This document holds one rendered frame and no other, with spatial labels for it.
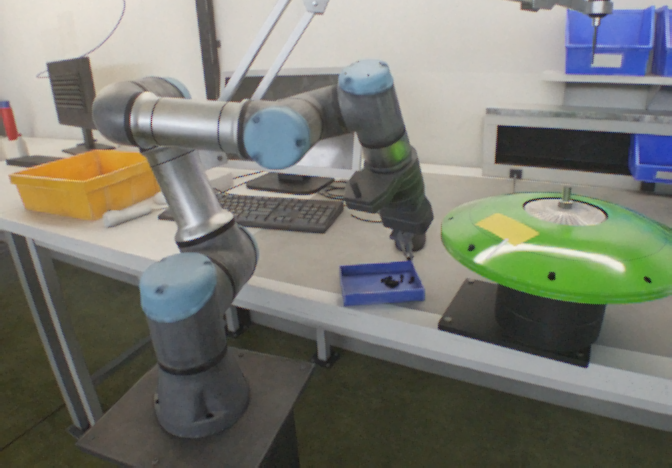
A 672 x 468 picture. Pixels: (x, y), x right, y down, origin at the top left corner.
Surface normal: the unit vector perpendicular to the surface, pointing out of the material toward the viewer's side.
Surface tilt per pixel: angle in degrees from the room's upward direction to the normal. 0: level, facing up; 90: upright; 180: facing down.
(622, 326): 0
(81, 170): 86
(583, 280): 25
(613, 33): 90
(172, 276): 5
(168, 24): 90
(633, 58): 99
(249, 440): 0
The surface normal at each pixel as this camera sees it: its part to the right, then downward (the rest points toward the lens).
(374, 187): -0.31, -0.69
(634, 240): 0.07, -0.84
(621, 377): -0.46, 0.33
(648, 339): -0.04, -0.93
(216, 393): 0.62, -0.08
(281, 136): -0.08, 0.36
